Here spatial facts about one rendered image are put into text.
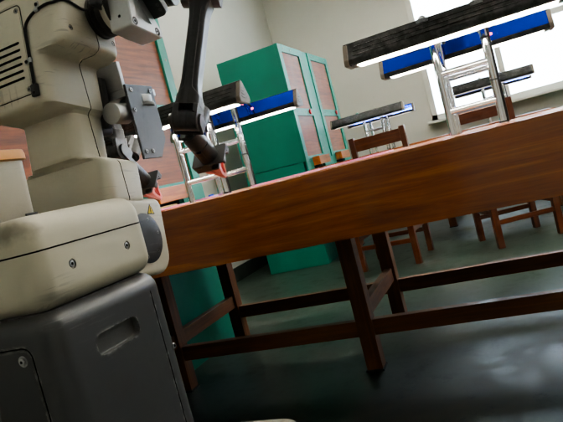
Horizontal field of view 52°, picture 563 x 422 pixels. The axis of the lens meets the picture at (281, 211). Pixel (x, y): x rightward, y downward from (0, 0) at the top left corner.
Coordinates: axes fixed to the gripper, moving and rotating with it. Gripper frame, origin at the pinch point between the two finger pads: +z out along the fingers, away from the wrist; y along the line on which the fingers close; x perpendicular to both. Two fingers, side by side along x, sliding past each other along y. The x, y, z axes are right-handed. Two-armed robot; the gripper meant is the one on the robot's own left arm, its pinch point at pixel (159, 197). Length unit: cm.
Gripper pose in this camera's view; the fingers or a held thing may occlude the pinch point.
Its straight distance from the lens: 196.4
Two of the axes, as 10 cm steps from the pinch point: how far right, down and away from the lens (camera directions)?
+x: -0.5, 8.2, -5.7
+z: 4.3, 5.3, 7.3
